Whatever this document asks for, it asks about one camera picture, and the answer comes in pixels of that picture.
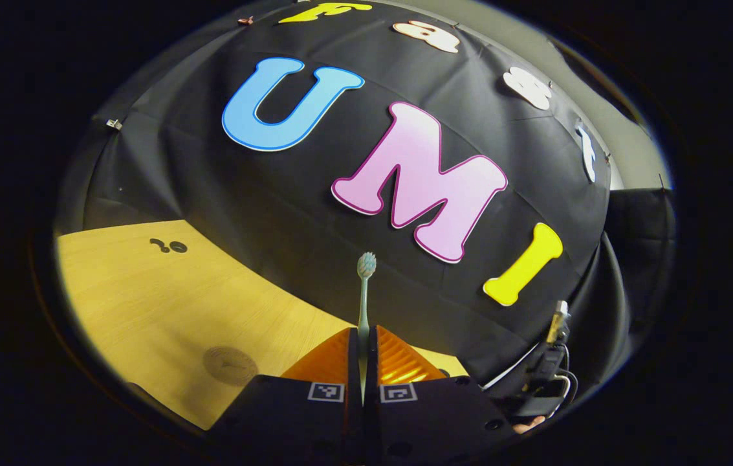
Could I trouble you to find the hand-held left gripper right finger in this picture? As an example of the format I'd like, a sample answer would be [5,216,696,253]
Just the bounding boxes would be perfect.
[366,324,516,458]

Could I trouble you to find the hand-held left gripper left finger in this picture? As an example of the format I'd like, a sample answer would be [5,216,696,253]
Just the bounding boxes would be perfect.
[208,326,362,457]

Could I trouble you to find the pale green toothbrush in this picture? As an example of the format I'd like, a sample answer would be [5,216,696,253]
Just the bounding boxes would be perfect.
[356,252,378,403]

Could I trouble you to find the round brown coaster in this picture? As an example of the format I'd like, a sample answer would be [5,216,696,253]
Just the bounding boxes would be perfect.
[203,347,259,387]

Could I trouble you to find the wooden desktop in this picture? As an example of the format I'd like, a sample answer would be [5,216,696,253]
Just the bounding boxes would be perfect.
[55,219,470,432]

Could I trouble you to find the black backdrop cloth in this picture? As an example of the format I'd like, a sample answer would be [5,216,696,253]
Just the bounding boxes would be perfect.
[54,0,677,405]

